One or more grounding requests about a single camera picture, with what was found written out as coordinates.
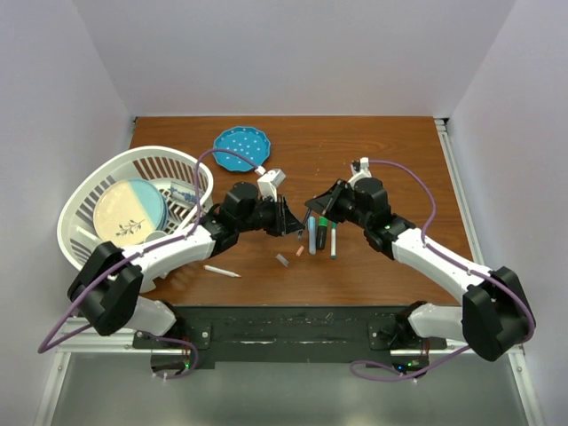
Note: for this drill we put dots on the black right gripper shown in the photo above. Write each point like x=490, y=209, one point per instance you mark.
x=327, y=202

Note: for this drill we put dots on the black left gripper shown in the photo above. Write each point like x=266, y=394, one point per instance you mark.
x=284, y=222

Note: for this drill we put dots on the black green highlighter pen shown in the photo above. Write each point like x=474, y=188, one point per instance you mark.
x=321, y=233

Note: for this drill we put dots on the light blue highlighter pen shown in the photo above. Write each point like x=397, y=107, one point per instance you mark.
x=312, y=235

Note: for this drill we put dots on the white teal marker pen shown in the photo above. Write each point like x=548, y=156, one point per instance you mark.
x=333, y=243

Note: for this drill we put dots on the clear pen cap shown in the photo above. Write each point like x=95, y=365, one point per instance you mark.
x=282, y=260

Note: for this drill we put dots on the white orange marker pen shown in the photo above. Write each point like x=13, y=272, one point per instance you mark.
x=221, y=271

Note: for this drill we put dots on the blue ballpoint pen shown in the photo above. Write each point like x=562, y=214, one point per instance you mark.
x=304, y=223

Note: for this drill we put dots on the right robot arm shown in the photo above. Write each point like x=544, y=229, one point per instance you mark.
x=492, y=313

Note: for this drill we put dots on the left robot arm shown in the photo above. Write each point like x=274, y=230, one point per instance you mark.
x=107, y=289

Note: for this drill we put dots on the teal dotted plate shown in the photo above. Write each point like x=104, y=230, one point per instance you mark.
x=247, y=141

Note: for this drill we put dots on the white plastic basket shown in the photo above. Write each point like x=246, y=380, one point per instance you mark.
x=157, y=164

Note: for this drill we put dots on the blue white patterned dish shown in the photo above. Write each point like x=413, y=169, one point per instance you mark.
x=183, y=194

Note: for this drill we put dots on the white cup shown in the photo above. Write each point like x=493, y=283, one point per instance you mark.
x=156, y=235

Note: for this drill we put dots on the beige blue plate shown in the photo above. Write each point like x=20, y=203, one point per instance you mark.
x=128, y=211

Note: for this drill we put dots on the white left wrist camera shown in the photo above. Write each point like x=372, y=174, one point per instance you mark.
x=269, y=182

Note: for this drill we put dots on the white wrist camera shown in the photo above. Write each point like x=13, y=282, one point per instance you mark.
x=359, y=170
x=269, y=182

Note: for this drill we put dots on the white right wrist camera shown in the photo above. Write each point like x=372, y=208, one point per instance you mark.
x=359, y=170

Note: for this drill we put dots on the aluminium table frame rail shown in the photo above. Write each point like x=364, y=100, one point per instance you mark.
x=516, y=356

